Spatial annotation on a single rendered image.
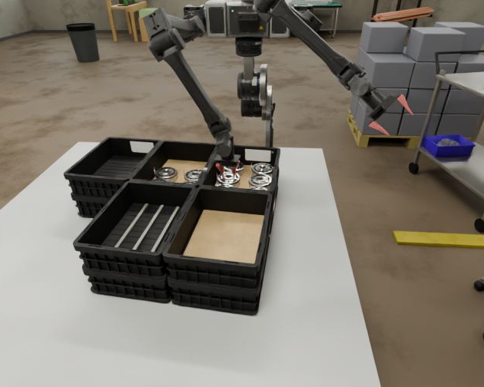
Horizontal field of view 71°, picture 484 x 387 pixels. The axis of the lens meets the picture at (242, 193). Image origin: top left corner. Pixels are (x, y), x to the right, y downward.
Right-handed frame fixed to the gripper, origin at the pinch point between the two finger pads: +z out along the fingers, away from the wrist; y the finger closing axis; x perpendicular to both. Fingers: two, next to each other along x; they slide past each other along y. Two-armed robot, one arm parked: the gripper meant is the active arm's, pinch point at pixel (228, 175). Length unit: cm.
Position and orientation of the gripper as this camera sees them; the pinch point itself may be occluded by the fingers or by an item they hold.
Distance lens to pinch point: 154.4
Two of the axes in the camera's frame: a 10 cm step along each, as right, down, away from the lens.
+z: 0.2, 8.3, 5.5
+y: 9.7, 1.1, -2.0
